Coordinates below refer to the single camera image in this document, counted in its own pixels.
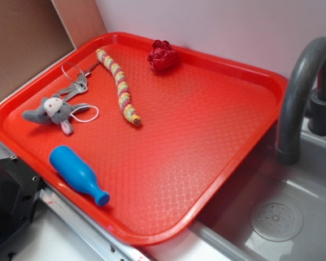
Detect red plastic tray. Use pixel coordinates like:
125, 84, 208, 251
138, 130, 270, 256
0, 33, 287, 246

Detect red fabric scrunchie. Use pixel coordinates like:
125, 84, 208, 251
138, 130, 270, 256
147, 40, 180, 71

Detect blue plastic bottle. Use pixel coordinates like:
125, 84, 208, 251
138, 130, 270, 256
49, 145, 110, 207

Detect grey plush mouse toy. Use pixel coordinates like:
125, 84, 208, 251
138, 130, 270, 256
22, 94, 99, 135

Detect grey curved faucet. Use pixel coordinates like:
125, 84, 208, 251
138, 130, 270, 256
275, 37, 326, 165

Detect grey plastic sink basin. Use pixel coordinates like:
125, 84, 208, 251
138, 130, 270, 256
189, 116, 326, 261

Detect round sink drain cover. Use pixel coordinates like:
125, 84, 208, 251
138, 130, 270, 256
250, 197, 304, 242

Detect brown cardboard panel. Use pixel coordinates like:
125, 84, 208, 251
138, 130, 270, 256
0, 1, 106, 103

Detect multicolored braided rope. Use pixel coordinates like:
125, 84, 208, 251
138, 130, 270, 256
95, 48, 142, 127

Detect silver keys on ring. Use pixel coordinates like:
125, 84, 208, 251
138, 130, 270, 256
58, 61, 100, 101

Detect dark faucet handle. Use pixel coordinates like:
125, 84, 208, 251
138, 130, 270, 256
308, 60, 326, 136

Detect black metal bracket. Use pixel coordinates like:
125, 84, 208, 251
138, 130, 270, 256
0, 158, 41, 250

